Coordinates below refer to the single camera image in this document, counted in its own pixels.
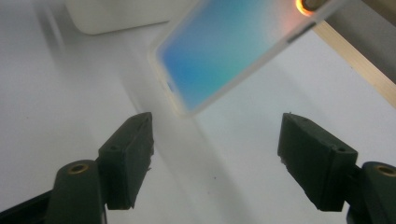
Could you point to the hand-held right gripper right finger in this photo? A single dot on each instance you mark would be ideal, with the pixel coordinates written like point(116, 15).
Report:
point(317, 161)

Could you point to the white plastic bin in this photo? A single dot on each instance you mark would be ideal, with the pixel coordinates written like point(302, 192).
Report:
point(118, 15)

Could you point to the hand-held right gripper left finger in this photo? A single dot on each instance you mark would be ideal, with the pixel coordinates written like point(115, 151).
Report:
point(124, 161)

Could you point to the white table sheet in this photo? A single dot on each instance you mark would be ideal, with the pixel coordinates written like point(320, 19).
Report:
point(46, 109)

